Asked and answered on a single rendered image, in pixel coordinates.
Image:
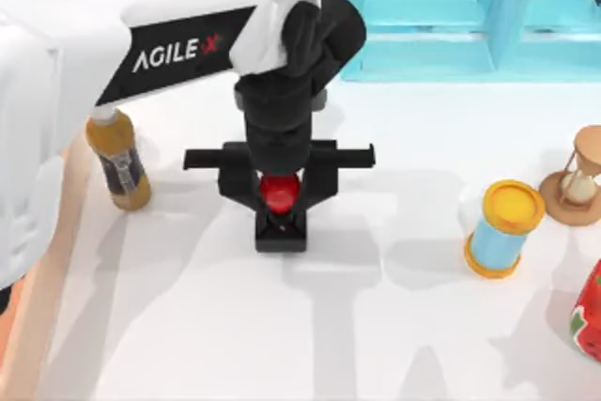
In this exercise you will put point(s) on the red round cup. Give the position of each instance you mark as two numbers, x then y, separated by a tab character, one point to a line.
279	193

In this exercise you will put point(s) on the orange brown drink bottle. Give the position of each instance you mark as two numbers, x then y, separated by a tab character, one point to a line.
123	161

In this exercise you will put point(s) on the light blue rack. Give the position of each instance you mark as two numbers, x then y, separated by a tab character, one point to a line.
422	20

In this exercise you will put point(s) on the blue can with yellow lids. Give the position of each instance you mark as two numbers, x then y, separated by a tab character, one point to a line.
502	236

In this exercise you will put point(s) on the wooden hourglass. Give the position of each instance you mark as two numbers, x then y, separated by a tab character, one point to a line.
575	185

